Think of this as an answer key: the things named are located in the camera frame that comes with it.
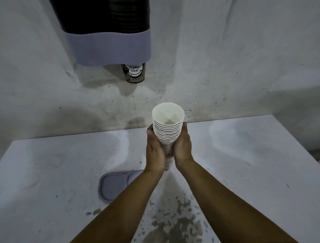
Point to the person's left hand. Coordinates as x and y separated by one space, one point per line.
154 152

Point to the person's right hand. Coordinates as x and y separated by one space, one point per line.
182 147

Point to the person's right thumb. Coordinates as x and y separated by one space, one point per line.
184 129

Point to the person's left thumb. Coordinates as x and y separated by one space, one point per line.
150 130

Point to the stack of white paper cups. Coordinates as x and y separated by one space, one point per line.
168 125

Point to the person's left forearm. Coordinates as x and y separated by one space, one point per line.
117 210

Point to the person's right forearm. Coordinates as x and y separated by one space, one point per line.
232 202

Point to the black printed paper cup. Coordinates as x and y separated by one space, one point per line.
133 73

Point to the grey plastic lid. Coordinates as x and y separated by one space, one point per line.
117 185

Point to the wall-mounted cup dispenser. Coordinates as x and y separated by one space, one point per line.
105 30

